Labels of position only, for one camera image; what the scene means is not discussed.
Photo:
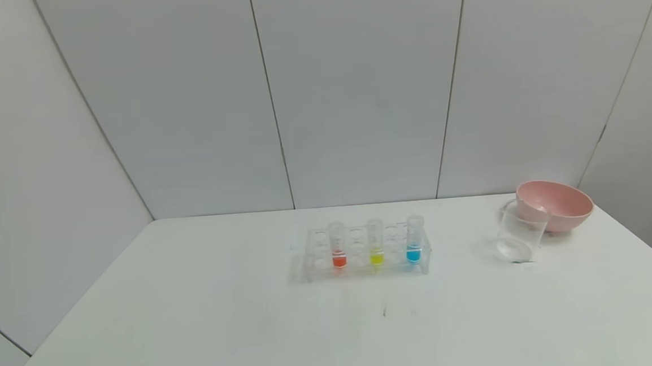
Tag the test tube with red pigment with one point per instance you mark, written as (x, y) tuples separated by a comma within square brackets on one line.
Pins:
[(338, 258)]

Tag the test tube with blue pigment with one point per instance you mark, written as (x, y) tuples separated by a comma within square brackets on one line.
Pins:
[(414, 253)]

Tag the clear plastic test tube rack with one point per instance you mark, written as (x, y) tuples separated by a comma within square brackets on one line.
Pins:
[(358, 252)]

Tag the test tube with yellow pigment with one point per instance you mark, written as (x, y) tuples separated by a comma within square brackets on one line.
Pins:
[(376, 256)]

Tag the clear glass beaker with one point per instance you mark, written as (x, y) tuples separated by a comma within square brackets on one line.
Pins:
[(519, 233)]

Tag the pink bowl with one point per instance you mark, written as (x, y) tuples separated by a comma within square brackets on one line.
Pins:
[(565, 205)]

